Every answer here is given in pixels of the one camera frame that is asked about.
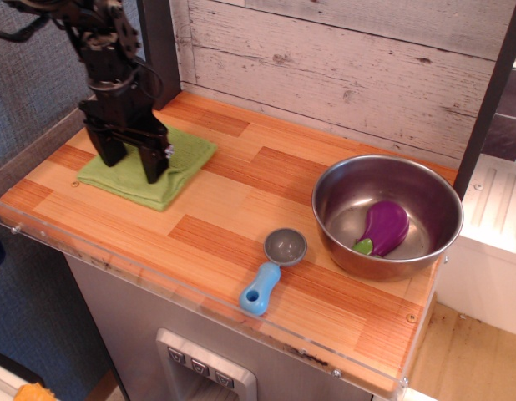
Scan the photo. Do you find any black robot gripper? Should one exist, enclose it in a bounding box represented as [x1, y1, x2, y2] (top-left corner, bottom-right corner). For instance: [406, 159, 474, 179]
[80, 70, 174, 184]

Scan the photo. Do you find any green towel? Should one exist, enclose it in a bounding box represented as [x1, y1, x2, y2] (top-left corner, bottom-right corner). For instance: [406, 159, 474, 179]
[77, 127, 217, 211]

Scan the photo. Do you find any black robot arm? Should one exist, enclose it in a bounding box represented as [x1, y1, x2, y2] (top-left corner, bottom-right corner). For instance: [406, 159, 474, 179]
[0, 1, 174, 184]

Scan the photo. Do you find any clear acrylic table guard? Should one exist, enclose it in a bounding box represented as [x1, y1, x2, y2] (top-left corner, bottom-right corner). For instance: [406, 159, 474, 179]
[0, 93, 438, 400]

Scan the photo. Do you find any blue grey toy scoop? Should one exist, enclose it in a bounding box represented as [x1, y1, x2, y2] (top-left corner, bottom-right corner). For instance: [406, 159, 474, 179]
[239, 228, 307, 316]

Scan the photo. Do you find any grey toy fridge cabinet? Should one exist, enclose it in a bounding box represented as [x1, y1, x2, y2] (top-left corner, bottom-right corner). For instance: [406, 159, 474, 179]
[66, 256, 372, 400]

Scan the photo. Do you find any silver dispenser button panel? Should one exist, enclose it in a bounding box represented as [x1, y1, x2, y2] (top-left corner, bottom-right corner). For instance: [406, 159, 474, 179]
[156, 328, 258, 400]

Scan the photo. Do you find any orange object bottom left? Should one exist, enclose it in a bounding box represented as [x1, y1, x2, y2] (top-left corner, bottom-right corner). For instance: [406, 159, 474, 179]
[13, 383, 58, 401]

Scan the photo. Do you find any stainless steel bowl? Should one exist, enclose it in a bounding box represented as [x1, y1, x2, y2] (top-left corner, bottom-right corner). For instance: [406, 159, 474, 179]
[311, 155, 463, 281]

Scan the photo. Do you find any purple toy eggplant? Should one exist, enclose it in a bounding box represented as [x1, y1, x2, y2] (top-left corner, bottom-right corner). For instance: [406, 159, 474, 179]
[352, 200, 409, 257]

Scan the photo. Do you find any white toy sink unit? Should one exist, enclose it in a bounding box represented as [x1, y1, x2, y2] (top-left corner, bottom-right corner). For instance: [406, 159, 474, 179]
[433, 61, 516, 338]

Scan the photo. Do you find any dark left shelf post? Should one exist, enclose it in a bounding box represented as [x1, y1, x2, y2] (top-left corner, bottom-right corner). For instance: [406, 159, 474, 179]
[136, 0, 181, 110]

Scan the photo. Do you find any dark shelf post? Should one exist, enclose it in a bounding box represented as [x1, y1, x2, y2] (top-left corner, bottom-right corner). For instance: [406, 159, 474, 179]
[453, 5, 516, 200]
[136, 0, 181, 110]

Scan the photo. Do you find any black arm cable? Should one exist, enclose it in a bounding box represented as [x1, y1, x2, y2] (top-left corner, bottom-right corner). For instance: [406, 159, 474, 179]
[0, 14, 164, 101]

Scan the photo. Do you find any dark right shelf post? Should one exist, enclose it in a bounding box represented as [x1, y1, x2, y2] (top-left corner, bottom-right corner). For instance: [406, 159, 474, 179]
[453, 5, 516, 200]

